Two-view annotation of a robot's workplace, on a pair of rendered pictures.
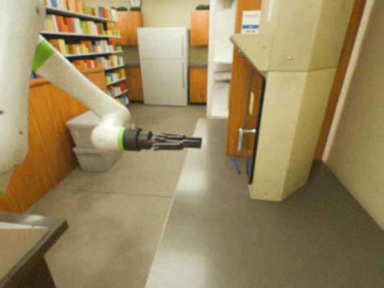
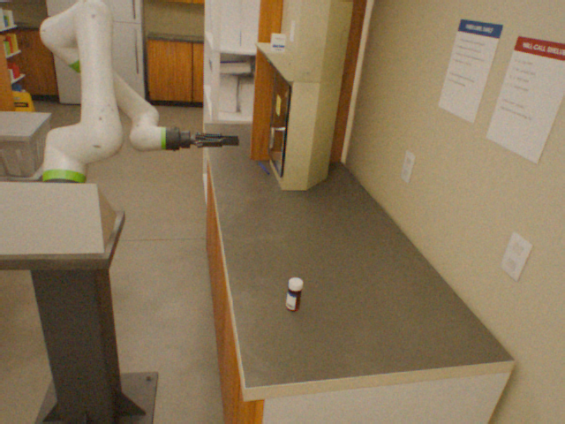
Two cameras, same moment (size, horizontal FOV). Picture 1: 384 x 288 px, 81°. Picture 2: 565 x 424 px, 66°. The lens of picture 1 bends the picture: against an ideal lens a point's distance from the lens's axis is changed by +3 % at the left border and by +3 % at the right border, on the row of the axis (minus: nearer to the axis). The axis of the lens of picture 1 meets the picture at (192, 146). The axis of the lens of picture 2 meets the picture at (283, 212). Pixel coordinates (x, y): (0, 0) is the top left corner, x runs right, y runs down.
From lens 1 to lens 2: 1.05 m
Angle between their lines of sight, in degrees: 19
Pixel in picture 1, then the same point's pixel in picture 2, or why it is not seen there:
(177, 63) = (124, 29)
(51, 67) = not seen: hidden behind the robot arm
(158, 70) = not seen: hidden behind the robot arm
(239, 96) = (264, 97)
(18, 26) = (107, 41)
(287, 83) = (306, 91)
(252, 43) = (281, 60)
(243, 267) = (283, 223)
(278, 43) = (299, 62)
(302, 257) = (321, 215)
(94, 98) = (131, 98)
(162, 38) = not seen: outside the picture
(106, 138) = (150, 137)
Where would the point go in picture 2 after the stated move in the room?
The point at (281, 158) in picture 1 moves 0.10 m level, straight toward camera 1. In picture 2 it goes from (305, 151) to (304, 159)
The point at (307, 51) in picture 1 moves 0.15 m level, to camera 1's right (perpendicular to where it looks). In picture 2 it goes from (319, 68) to (353, 70)
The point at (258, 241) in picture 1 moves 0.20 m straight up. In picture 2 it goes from (291, 211) to (297, 164)
